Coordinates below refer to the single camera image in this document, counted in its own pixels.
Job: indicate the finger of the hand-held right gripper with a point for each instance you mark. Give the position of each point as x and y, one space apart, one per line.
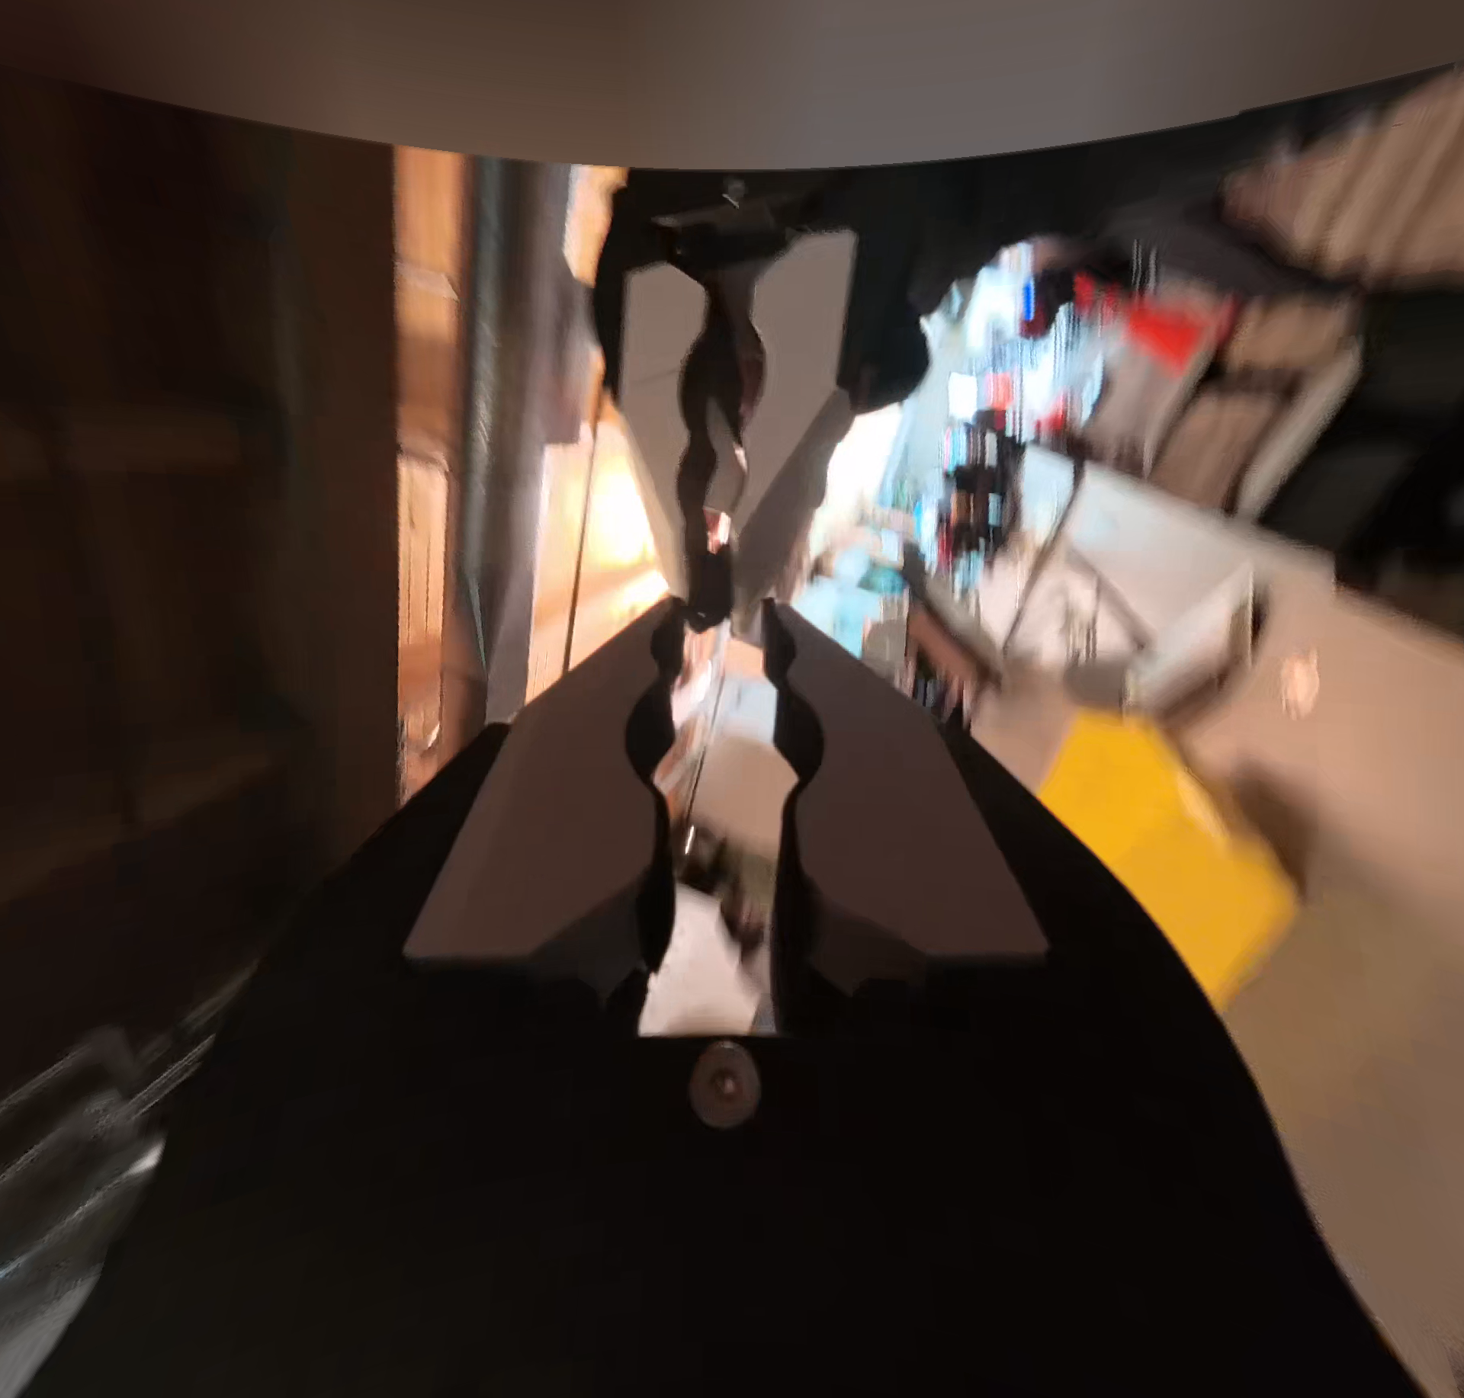
651 357
806 370

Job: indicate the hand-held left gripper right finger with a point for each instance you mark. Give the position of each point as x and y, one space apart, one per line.
902 838

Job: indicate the silver ventilation duct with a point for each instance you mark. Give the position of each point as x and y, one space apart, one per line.
509 415

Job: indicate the red flat object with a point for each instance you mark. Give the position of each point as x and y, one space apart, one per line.
1177 335

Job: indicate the yellow flat box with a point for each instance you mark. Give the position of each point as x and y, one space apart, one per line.
1166 838

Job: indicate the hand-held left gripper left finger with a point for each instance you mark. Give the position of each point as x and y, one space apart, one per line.
549 838

